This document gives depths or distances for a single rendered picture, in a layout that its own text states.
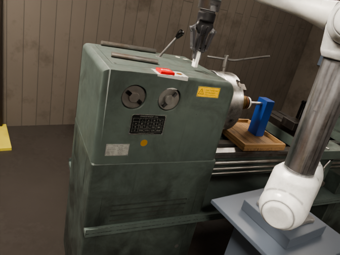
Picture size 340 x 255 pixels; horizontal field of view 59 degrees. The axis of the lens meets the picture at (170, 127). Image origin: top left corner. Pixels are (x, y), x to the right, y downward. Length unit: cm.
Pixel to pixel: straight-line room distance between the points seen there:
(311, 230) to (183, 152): 61
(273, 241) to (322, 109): 58
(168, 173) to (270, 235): 50
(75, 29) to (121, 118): 225
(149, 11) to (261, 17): 176
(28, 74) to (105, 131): 225
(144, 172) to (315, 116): 72
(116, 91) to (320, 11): 74
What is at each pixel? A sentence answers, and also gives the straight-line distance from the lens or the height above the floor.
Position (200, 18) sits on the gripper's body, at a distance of 133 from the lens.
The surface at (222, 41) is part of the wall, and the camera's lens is 431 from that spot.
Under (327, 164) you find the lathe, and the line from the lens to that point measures 206.
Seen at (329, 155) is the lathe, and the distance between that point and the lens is 199.
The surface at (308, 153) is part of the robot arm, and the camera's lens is 105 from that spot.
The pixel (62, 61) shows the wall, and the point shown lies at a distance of 339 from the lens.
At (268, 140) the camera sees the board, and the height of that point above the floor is 88.
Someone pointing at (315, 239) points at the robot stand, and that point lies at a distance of 146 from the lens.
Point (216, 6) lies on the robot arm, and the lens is 133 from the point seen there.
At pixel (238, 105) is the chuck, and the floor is 111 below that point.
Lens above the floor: 152
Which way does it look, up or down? 22 degrees down
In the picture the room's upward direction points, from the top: 13 degrees clockwise
